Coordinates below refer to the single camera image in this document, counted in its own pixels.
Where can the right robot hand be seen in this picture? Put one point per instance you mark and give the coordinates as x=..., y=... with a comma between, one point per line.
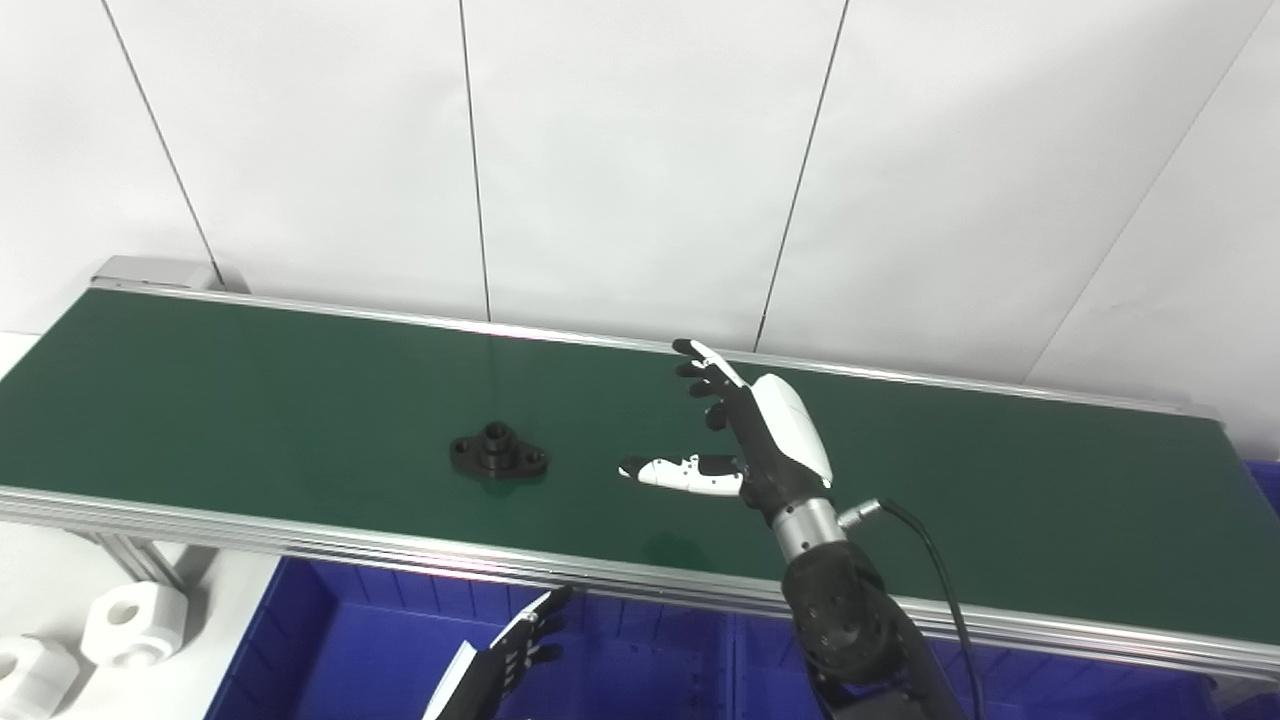
x=785, y=440

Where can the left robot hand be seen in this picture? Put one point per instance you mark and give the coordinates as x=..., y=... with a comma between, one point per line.
x=495, y=670

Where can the black flange part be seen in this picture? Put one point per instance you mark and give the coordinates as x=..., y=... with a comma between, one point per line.
x=497, y=455

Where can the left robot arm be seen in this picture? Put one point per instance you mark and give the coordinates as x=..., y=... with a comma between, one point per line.
x=440, y=712

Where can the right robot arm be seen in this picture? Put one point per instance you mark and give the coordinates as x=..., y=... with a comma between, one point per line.
x=845, y=620

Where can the blue plastic bin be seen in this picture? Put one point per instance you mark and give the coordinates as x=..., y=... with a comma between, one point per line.
x=1050, y=695
x=1266, y=485
x=370, y=660

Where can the green conveyor belt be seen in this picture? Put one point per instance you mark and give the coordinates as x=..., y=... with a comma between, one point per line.
x=300, y=400

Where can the aluminium conveyor leg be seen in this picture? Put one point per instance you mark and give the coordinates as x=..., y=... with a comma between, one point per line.
x=135, y=558

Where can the grey conveyor end box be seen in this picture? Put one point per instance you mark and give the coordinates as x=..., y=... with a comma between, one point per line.
x=155, y=272

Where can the white block with hole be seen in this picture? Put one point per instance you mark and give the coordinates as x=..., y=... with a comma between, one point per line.
x=135, y=625

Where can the white hexagonal block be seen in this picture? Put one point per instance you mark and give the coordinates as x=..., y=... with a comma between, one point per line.
x=35, y=680

